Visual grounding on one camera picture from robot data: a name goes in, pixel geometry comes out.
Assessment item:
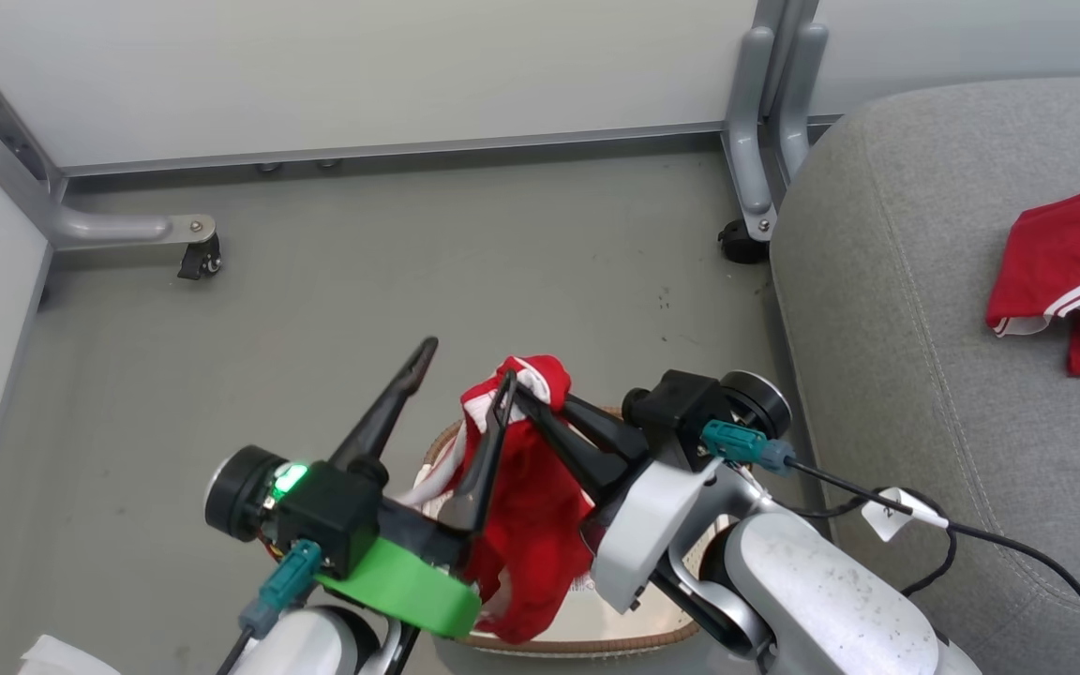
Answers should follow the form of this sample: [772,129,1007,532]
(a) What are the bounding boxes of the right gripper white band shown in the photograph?
[514,369,793,613]

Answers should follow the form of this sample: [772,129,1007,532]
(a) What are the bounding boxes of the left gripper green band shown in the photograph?
[204,337,518,638]

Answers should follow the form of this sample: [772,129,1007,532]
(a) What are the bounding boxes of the red garment white stripes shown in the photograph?
[399,354,597,646]
[985,183,1080,378]

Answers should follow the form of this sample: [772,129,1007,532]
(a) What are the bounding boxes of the grey fabric sofa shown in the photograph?
[770,77,1080,675]

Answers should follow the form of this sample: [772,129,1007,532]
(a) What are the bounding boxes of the white laundry basket brown rim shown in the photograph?
[423,408,730,655]

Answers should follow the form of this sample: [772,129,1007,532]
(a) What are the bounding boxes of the black caster wheel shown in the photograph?
[176,234,222,280]
[718,218,771,264]

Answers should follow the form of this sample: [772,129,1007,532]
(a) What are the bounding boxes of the grey metal partition foot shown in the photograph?
[723,26,778,243]
[0,136,218,250]
[777,23,829,184]

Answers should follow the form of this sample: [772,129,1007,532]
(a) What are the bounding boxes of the left arm cable teal plug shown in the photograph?
[217,541,323,675]

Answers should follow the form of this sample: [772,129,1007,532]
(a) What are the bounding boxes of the arm cable teal plug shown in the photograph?
[701,419,1080,675]
[217,541,323,675]

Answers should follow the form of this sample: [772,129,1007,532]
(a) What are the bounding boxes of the grey metal partition rail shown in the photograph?
[60,120,728,179]

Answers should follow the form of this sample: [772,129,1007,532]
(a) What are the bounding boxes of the white cable label tag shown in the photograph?
[862,487,949,543]

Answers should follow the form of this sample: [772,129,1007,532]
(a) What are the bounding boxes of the right arm cable teal plug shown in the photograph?
[701,419,1080,675]

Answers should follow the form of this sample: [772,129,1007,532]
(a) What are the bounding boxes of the dark grey perforated partition post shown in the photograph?
[0,23,65,203]

